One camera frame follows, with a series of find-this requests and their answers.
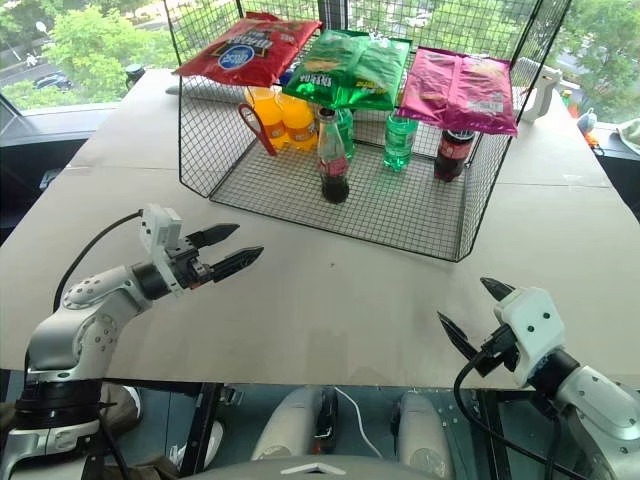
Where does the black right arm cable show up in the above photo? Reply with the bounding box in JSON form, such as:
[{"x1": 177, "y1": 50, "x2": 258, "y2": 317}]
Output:
[{"x1": 453, "y1": 344, "x2": 584, "y2": 480}]

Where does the white robot left thigh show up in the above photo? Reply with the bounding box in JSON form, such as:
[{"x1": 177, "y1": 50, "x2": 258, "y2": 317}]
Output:
[{"x1": 249, "y1": 387, "x2": 324, "y2": 462}]

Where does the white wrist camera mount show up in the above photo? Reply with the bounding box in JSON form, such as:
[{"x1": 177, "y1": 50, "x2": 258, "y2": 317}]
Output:
[
  {"x1": 493, "y1": 286, "x2": 567, "y2": 389},
  {"x1": 138, "y1": 203, "x2": 183, "y2": 297}
]

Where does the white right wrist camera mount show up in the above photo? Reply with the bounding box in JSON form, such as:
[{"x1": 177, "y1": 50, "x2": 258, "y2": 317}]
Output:
[{"x1": 493, "y1": 286, "x2": 567, "y2": 389}]

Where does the colourful plush toy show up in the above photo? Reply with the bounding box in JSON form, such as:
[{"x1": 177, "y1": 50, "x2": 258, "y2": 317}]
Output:
[{"x1": 561, "y1": 88, "x2": 602, "y2": 147}]

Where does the black wire mesh rack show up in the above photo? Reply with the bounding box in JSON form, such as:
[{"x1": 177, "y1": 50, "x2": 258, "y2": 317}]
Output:
[{"x1": 162, "y1": 0, "x2": 574, "y2": 264}]

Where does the white thin cable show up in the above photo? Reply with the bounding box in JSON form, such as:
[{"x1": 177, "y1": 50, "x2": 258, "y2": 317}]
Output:
[{"x1": 333, "y1": 386, "x2": 385, "y2": 460}]

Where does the green chips bag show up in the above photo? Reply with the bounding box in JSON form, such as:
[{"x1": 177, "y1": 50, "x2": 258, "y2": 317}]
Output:
[{"x1": 281, "y1": 28, "x2": 413, "y2": 112}]

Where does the white robot thigh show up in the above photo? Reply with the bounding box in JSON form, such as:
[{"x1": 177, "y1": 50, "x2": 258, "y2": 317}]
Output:
[
  {"x1": 396, "y1": 391, "x2": 454, "y2": 480},
  {"x1": 249, "y1": 387, "x2": 324, "y2": 462}
]

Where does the plastic cola bottle red label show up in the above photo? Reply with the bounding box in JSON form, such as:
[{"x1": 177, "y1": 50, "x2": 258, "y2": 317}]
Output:
[{"x1": 432, "y1": 127, "x2": 477, "y2": 182}]

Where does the black table leg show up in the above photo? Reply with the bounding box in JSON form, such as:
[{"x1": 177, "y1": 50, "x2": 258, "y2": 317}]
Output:
[
  {"x1": 177, "y1": 382, "x2": 227, "y2": 477},
  {"x1": 473, "y1": 388, "x2": 509, "y2": 480}
]

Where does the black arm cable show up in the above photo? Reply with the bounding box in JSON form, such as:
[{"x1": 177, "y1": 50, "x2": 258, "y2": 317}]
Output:
[
  {"x1": 51, "y1": 210, "x2": 145, "y2": 314},
  {"x1": 453, "y1": 344, "x2": 584, "y2": 480}
]

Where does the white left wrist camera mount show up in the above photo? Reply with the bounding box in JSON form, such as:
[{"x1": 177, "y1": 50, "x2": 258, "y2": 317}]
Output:
[{"x1": 138, "y1": 203, "x2": 183, "y2": 297}]

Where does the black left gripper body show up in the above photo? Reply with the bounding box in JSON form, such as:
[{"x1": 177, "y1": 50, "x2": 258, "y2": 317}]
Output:
[{"x1": 166, "y1": 234, "x2": 215, "y2": 292}]

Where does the orange soda bottle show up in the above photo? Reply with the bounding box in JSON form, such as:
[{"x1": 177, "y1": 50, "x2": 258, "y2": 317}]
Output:
[
  {"x1": 277, "y1": 93, "x2": 318, "y2": 153},
  {"x1": 244, "y1": 86, "x2": 289, "y2": 151}
]

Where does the grey robot torso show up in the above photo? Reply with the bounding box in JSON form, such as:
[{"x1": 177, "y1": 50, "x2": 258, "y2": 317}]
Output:
[{"x1": 207, "y1": 453, "x2": 454, "y2": 480}]

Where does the white handheld device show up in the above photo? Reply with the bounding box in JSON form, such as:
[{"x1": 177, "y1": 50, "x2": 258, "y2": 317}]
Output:
[{"x1": 517, "y1": 56, "x2": 564, "y2": 124}]

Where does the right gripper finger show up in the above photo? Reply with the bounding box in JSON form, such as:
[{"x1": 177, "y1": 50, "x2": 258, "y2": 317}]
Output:
[
  {"x1": 436, "y1": 310, "x2": 482, "y2": 360},
  {"x1": 479, "y1": 276, "x2": 517, "y2": 303}
]

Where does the white robot right thigh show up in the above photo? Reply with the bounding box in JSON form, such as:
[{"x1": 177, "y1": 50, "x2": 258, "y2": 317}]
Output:
[{"x1": 396, "y1": 391, "x2": 454, "y2": 480}]

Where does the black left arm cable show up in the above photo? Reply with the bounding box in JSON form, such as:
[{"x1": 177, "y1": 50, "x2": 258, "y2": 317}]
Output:
[{"x1": 51, "y1": 210, "x2": 145, "y2": 314}]

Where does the red chips bag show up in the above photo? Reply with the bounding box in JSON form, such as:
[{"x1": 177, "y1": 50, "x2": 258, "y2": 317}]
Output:
[{"x1": 172, "y1": 10, "x2": 324, "y2": 89}]

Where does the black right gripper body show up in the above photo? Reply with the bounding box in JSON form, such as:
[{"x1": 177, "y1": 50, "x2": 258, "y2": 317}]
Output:
[{"x1": 471, "y1": 324, "x2": 520, "y2": 378}]

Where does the glass cola bottle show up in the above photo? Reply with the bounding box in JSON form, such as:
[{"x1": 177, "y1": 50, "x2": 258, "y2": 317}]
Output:
[{"x1": 316, "y1": 106, "x2": 352, "y2": 205}]

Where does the magenta chips bag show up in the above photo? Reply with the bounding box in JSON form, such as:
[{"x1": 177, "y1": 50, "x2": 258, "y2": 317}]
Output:
[{"x1": 397, "y1": 46, "x2": 519, "y2": 137}]

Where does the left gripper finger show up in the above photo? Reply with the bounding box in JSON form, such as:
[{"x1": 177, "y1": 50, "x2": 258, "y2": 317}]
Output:
[
  {"x1": 208, "y1": 245, "x2": 265, "y2": 284},
  {"x1": 187, "y1": 223, "x2": 242, "y2": 249}
]

